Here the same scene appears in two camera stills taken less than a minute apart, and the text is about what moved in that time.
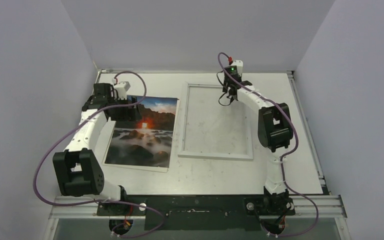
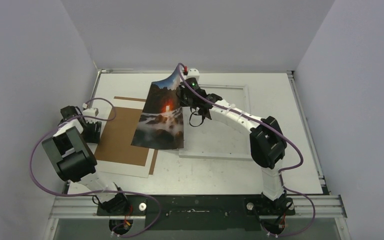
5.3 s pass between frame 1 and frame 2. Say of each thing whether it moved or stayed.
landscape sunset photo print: moved
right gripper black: moved
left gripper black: moved
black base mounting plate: stayed
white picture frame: stayed
